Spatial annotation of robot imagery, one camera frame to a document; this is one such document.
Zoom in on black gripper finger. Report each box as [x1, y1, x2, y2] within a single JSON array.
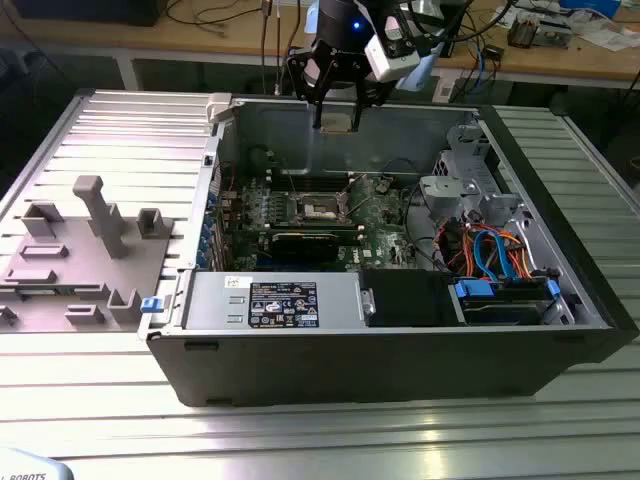
[[349, 49, 397, 134], [286, 47, 327, 130]]

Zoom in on silver CPU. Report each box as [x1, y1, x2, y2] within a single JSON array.
[[319, 113, 354, 134]]

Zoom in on thin metal locking lever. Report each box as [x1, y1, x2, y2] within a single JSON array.
[[282, 156, 302, 195]]

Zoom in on CPU socket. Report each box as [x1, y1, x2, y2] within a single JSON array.
[[297, 191, 347, 222]]

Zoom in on white labelled adapter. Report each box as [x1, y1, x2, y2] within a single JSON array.
[[433, 77, 457, 103]]

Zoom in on wooden desk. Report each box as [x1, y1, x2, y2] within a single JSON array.
[[0, 0, 640, 84]]

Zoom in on grey metal drive cage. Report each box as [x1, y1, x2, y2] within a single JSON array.
[[417, 123, 524, 224]]

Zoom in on green motherboard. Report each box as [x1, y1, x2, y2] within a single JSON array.
[[219, 169, 419, 274]]

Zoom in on loose cooler with fins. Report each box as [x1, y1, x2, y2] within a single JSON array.
[[507, 13, 541, 50]]

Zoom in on black graphics card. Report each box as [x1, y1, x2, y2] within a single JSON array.
[[258, 228, 342, 264]]

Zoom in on black drive bay box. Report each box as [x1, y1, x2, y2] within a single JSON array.
[[359, 269, 454, 329]]

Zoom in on black box on desk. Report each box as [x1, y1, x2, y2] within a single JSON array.
[[14, 0, 162, 27]]

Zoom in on hard disk in blue carrier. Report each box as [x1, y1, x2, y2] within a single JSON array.
[[447, 278, 561, 327]]

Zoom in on blue box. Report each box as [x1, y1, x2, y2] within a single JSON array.
[[558, 0, 625, 17]]

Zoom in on grey power supply unit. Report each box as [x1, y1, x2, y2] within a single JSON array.
[[180, 269, 369, 332]]

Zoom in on white papers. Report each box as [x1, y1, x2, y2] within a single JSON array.
[[579, 27, 640, 52]]

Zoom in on black open PC case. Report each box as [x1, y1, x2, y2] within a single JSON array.
[[137, 91, 640, 409]]

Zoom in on grey plastic parts rack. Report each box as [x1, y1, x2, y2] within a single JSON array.
[[0, 174, 176, 335]]

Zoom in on pale blue teach pendant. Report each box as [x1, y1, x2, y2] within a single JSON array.
[[0, 444, 76, 480]]

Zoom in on white wrist camera on bracket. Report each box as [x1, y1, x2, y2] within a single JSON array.
[[363, 30, 422, 82]]

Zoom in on grey plastic case handle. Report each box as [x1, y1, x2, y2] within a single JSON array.
[[206, 92, 235, 125]]

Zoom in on thick black cable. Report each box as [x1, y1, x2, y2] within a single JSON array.
[[401, 185, 444, 274]]

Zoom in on blue flat wire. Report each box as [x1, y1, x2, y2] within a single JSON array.
[[472, 228, 517, 279]]

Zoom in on orange wire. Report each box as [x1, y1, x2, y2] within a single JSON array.
[[462, 225, 537, 281]]

